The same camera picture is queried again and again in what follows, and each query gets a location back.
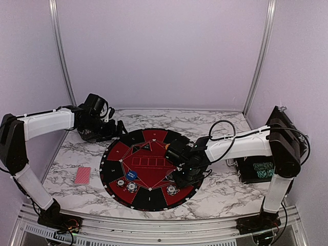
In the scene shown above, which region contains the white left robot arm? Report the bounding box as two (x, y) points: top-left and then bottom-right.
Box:
(1, 94), (127, 228)

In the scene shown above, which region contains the black poker chip case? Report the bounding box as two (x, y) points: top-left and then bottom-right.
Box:
(234, 106), (309, 183)

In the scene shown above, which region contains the red playing card deck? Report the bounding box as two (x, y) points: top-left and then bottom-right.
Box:
(74, 167), (91, 185)

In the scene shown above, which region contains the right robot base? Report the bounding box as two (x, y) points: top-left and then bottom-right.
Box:
(236, 212), (281, 245)

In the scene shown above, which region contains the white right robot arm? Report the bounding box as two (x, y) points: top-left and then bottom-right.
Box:
(165, 117), (311, 230)

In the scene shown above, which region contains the aluminium front rail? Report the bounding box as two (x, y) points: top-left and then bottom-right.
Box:
(7, 203), (310, 245)

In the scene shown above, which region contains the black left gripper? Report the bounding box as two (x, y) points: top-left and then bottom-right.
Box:
(81, 116), (128, 142)

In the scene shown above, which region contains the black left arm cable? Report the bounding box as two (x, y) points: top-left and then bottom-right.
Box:
(15, 105), (77, 121)

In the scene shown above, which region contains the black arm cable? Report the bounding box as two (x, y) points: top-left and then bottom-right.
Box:
(208, 120), (311, 167)
(15, 105), (77, 121)

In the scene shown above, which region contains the round red black poker mat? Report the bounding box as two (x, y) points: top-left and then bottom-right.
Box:
(99, 128), (203, 212)

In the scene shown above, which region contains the blue small blind button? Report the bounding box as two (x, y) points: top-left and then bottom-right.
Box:
(126, 170), (139, 181)

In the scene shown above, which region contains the left aluminium frame post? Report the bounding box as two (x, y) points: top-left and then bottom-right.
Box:
(49, 0), (78, 112)

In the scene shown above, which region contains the right aluminium frame post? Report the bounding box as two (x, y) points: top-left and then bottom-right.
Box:
(243, 0), (277, 118)

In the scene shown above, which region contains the aluminium frame post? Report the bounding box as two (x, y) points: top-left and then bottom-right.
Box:
(49, 0), (78, 112)
(243, 0), (277, 118)

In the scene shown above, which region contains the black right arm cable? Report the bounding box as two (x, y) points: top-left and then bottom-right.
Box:
(208, 120), (311, 167)

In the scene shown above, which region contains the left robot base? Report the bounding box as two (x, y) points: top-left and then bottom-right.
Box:
(37, 210), (82, 234)

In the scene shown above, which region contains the red brown poker chip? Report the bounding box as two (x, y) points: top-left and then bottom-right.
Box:
(116, 179), (126, 187)

